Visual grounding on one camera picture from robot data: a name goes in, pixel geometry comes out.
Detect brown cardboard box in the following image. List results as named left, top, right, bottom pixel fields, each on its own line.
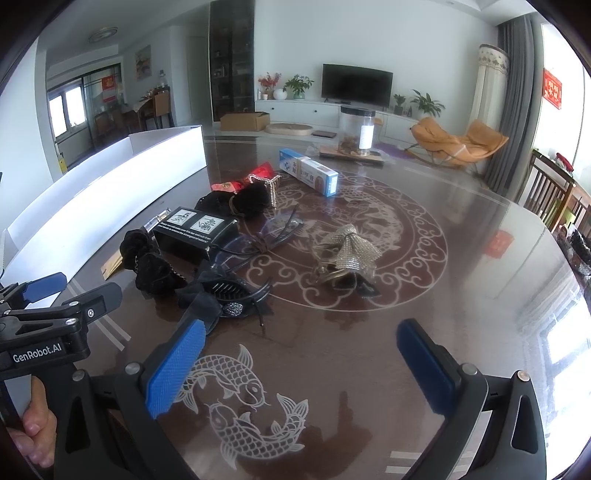
left=220, top=111, right=271, bottom=132

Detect dark patterned wooden desktop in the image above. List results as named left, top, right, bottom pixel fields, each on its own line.
left=0, top=131, right=591, bottom=480

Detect black velvet scrunchie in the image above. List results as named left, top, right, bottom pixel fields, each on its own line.
left=194, top=182, right=273, bottom=220

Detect bushy green potted plant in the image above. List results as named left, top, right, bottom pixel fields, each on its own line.
left=284, top=74, right=315, bottom=100

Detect red flower plant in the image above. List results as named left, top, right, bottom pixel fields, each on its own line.
left=257, top=72, right=282, bottom=100

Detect clear plastic jar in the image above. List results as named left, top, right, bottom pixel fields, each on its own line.
left=338, top=105, right=377, bottom=157

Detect large leafy potted plant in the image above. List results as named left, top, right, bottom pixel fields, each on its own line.
left=411, top=89, right=446, bottom=118

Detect silver rhinestone bow clip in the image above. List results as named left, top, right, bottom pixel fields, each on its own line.
left=310, top=224, right=384, bottom=296

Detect pearl hair clip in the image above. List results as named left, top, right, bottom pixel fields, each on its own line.
left=247, top=172, right=282, bottom=214

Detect grey curtain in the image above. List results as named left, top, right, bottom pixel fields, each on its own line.
left=485, top=14, right=543, bottom=199

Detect black printed box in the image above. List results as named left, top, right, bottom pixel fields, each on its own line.
left=152, top=206, right=240, bottom=265

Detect covered standing air conditioner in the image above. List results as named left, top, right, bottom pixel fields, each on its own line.
left=473, top=44, right=511, bottom=139

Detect black bow hair claw clip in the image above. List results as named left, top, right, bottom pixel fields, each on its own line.
left=178, top=263, right=274, bottom=335

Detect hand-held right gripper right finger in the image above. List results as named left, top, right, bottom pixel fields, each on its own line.
left=397, top=318, right=548, bottom=480

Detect white television cabinet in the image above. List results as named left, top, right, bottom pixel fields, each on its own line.
left=255, top=98, right=419, bottom=144

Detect red drawstring pouch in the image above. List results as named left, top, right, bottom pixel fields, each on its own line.
left=211, top=162, right=278, bottom=195

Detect framed wall painting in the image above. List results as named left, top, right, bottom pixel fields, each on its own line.
left=135, top=45, right=152, bottom=81

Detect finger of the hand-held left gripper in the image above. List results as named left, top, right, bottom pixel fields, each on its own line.
left=0, top=272, right=68, bottom=308
left=62, top=282, right=123, bottom=324

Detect orange rocking chair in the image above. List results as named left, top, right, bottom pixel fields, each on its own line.
left=411, top=116, right=509, bottom=174

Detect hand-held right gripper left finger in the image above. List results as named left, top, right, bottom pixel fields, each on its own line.
left=53, top=318, right=206, bottom=480

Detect wooden board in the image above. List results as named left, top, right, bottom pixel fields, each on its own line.
left=318, top=144, right=386, bottom=163

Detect dark glass display cabinet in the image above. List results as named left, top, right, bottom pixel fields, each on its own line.
left=209, top=0, right=256, bottom=123

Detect black television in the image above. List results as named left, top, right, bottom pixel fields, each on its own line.
left=322, top=64, right=394, bottom=103

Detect dark wooden slatted chair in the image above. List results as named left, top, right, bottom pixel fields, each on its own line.
left=524, top=148, right=578, bottom=222
left=551, top=182, right=591, bottom=241

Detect round beige floor mat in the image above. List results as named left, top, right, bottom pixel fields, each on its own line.
left=265, top=122, right=312, bottom=137

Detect person's left hand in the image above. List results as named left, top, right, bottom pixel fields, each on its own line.
left=9, top=376, right=58, bottom=467

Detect brown dining chair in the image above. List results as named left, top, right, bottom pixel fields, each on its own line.
left=154, top=90, right=175, bottom=129

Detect white cardboard box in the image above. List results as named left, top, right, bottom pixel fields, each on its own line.
left=0, top=124, right=206, bottom=319

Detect red window decoration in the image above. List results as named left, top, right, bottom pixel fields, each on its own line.
left=543, top=68, right=563, bottom=110

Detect blue white ointment box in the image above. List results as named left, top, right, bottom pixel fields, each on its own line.
left=278, top=148, right=340, bottom=198

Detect clear eyeglasses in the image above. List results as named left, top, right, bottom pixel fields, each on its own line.
left=210, top=208, right=305, bottom=268

